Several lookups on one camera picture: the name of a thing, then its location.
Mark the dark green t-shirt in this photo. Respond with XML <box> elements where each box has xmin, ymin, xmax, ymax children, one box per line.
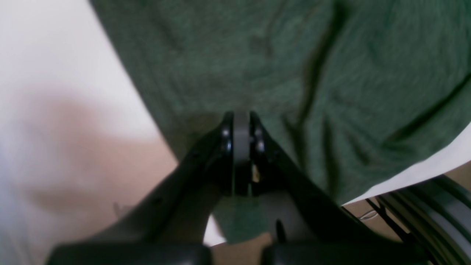
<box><xmin>88</xmin><ymin>0</ymin><xmax>471</xmax><ymax>244</ymax></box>

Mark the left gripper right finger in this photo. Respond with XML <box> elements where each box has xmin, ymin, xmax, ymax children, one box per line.
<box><xmin>241</xmin><ymin>112</ymin><xmax>428</xmax><ymax>265</ymax></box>

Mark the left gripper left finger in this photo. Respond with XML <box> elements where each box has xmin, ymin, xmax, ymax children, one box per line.
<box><xmin>47</xmin><ymin>112</ymin><xmax>234</xmax><ymax>265</ymax></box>

